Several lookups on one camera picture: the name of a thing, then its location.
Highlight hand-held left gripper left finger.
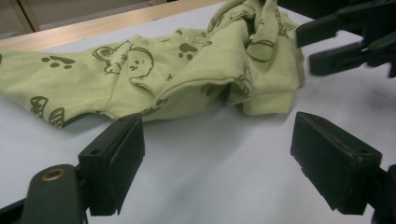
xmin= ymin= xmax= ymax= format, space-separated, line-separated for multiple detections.
xmin=78 ymin=112 xmax=146 ymax=217

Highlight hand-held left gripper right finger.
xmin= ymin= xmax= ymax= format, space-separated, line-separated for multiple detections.
xmin=290 ymin=111 xmax=383 ymax=216

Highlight green printed baby pants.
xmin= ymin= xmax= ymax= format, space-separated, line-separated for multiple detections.
xmin=0 ymin=0 xmax=307 ymax=129

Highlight long wooden cabinet counter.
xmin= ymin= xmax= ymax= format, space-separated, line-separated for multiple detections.
xmin=0 ymin=0 xmax=169 ymax=40

